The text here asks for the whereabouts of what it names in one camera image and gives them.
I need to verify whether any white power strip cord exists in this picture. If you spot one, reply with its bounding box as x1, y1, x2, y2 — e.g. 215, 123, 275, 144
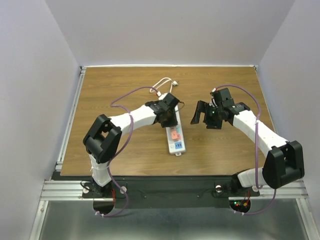
149, 77, 180, 97

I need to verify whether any pink orange charger plug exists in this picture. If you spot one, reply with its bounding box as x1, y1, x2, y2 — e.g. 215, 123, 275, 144
171, 132, 181, 142

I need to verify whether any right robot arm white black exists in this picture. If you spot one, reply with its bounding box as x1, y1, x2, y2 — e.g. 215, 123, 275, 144
190, 100, 305, 195

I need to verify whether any white power strip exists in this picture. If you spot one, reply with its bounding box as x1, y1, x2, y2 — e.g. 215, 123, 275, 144
165, 106, 186, 157

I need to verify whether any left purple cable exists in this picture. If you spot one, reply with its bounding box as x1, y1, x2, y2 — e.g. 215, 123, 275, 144
94, 86, 166, 218

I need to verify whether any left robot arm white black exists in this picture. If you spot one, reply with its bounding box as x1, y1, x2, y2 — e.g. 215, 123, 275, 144
83, 93, 181, 197

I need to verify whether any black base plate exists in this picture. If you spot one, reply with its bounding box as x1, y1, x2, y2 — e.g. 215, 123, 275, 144
54, 175, 260, 214

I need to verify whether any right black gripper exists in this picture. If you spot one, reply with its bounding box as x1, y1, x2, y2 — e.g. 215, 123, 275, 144
189, 100, 223, 130

